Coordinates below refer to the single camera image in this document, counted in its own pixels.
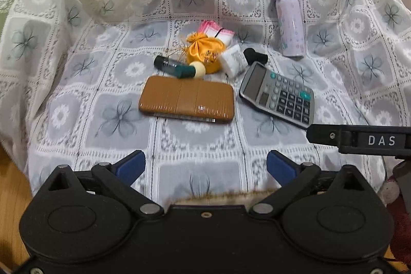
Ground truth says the teal bottle with cream cap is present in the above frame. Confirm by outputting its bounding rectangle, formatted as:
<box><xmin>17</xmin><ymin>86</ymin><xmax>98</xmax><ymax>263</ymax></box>
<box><xmin>153</xmin><ymin>55</ymin><xmax>206</xmax><ymax>80</ymax></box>

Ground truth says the orange satin pouch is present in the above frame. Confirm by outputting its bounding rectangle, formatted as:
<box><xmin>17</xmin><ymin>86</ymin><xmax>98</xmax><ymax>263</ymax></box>
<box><xmin>180</xmin><ymin>33</ymin><xmax>227</xmax><ymax>75</ymax></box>

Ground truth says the pink-edged white cloth bundle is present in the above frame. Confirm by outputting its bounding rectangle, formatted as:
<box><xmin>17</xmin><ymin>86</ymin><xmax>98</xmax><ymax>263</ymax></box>
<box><xmin>198</xmin><ymin>20</ymin><xmax>235</xmax><ymax>45</ymax></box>

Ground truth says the brown leather wallet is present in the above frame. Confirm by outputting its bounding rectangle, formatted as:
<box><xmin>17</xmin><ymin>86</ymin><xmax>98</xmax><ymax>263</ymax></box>
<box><xmin>139</xmin><ymin>75</ymin><xmax>235</xmax><ymax>125</ymax></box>

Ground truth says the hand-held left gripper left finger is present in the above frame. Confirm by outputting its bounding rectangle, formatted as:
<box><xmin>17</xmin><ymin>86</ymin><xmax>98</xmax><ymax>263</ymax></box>
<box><xmin>45</xmin><ymin>150</ymin><xmax>164</xmax><ymax>218</ymax></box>

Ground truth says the purple water bottle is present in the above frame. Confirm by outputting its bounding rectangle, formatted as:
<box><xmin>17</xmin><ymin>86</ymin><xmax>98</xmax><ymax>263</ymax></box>
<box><xmin>273</xmin><ymin>0</ymin><xmax>305</xmax><ymax>58</ymax></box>

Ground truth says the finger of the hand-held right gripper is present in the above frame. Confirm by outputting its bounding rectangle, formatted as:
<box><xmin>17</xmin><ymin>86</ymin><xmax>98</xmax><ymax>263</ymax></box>
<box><xmin>306</xmin><ymin>124</ymin><xmax>411</xmax><ymax>155</ymax></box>

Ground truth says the grey calculator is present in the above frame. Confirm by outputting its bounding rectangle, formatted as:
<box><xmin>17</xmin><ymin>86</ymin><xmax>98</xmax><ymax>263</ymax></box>
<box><xmin>238</xmin><ymin>61</ymin><xmax>315</xmax><ymax>129</ymax></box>

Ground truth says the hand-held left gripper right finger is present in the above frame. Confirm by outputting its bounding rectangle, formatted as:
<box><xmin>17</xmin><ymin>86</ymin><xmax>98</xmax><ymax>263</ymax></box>
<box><xmin>250</xmin><ymin>150</ymin><xmax>370</xmax><ymax>218</ymax></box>

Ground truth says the small black cylinder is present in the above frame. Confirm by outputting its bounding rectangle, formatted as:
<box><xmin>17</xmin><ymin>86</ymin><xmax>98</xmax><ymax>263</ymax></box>
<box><xmin>243</xmin><ymin>48</ymin><xmax>268</xmax><ymax>64</ymax></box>

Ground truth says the floral lace tablecloth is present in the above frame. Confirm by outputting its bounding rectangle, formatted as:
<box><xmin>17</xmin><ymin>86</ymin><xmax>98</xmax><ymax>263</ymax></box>
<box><xmin>0</xmin><ymin>0</ymin><xmax>411</xmax><ymax>207</ymax></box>

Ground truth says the woven basket with floral lining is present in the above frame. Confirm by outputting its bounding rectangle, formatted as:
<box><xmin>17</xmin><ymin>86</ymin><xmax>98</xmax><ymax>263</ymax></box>
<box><xmin>169</xmin><ymin>189</ymin><xmax>280</xmax><ymax>207</ymax></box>

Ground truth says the white tissue pack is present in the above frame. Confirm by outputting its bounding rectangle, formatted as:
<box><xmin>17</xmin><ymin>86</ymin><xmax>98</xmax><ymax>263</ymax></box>
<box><xmin>219</xmin><ymin>43</ymin><xmax>249</xmax><ymax>79</ymax></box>

